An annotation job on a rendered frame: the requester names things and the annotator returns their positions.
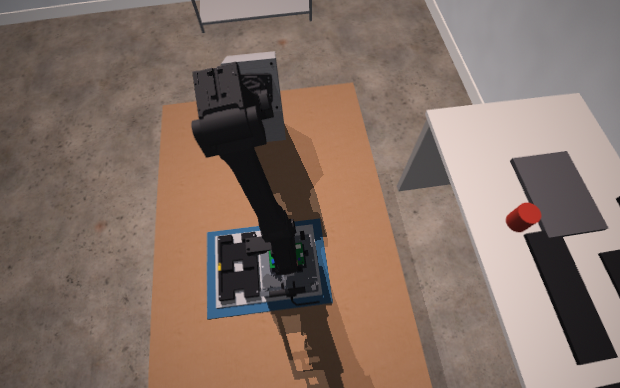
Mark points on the green circuit board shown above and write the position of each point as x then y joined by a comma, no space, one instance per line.
299,255

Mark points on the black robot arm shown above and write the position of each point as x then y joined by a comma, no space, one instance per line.
226,127

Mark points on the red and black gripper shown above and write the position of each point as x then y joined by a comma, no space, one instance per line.
294,247

